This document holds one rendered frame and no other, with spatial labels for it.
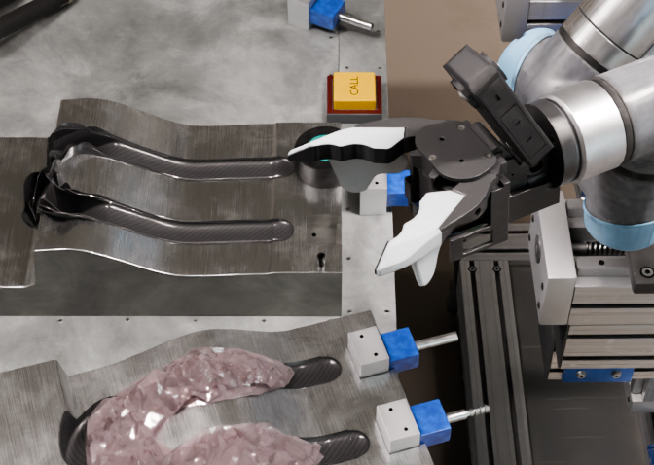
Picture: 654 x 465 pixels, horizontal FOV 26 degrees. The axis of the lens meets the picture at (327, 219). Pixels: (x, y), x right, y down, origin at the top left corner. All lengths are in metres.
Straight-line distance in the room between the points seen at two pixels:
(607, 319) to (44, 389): 0.66
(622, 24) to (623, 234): 0.18
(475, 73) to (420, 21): 2.39
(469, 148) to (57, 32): 1.22
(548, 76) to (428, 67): 2.02
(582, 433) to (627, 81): 1.36
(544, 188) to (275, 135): 0.81
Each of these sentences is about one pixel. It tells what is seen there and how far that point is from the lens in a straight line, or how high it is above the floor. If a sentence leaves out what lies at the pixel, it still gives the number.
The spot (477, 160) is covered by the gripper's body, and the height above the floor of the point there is 1.47.
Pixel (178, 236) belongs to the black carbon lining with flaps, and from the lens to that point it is 1.80.
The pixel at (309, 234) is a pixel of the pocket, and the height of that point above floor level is 0.86.
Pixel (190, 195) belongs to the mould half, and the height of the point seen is 0.88.
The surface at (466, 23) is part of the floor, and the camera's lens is 3.42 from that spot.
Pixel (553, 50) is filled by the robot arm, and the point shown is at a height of 1.39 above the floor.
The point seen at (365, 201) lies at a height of 0.83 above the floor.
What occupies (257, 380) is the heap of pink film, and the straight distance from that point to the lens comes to 1.64.
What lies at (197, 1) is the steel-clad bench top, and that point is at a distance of 2.24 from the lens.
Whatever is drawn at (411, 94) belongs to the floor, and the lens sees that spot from 3.23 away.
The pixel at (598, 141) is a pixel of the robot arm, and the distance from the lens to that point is 1.12.
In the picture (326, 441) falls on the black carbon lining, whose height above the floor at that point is 0.85.
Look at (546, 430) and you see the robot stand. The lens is 2.44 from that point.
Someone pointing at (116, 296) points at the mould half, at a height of 0.84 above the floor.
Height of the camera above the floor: 2.25
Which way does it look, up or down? 49 degrees down
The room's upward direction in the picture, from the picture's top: straight up
